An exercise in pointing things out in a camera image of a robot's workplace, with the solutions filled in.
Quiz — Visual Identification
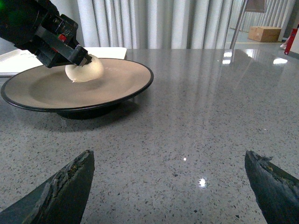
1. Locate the grey pleated curtain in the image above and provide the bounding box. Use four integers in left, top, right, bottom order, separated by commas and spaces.
49, 0, 295, 50

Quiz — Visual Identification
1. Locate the cardboard box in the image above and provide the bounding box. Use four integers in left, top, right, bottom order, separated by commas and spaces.
248, 26, 281, 42

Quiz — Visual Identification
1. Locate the beige plate with black rim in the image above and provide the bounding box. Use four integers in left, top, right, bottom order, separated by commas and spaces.
1, 58, 154, 119

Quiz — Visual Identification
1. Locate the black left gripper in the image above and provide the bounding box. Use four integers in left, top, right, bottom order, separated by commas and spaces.
28, 14, 92, 68

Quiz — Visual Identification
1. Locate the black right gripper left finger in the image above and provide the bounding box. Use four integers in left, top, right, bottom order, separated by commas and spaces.
0, 150, 94, 224

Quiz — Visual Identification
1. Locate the white rectangular tray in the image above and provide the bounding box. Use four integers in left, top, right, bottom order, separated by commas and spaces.
0, 47, 127, 77

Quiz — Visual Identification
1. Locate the grey metal pole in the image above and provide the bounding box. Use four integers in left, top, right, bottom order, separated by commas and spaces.
229, 0, 248, 49

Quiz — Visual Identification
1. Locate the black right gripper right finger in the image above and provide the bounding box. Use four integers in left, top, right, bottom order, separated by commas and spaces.
244, 151, 299, 224

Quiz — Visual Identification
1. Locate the red object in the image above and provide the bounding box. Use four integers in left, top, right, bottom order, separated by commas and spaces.
284, 28, 298, 55

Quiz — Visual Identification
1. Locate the white steamed bun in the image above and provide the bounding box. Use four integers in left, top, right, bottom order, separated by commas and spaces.
65, 54, 104, 83

